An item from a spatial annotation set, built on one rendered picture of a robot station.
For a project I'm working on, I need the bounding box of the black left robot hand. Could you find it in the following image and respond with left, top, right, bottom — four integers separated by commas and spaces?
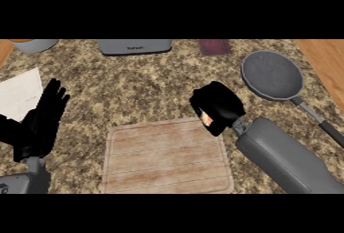
0, 77, 71, 163

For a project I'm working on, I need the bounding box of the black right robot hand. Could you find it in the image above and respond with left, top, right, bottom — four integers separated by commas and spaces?
188, 80, 247, 137

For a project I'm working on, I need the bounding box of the cupcake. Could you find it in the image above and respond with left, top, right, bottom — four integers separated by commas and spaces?
199, 110, 216, 127

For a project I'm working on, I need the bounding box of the grey frying pan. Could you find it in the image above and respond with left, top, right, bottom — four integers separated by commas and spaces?
241, 49, 344, 149

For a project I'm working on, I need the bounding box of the pale wooden cutting board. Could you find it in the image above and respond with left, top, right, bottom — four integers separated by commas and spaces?
101, 116, 235, 195

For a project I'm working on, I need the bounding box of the white paper sheet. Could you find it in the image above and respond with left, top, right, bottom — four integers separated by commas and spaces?
0, 66, 44, 123

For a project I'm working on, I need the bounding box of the dark red rectangular block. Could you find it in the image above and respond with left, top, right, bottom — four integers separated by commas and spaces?
198, 39, 233, 56

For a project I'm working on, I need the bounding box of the pale grey round pot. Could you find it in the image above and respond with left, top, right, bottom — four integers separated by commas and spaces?
8, 39, 61, 54

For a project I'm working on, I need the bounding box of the grey flat appliance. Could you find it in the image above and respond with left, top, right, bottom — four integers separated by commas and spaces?
95, 39, 173, 56

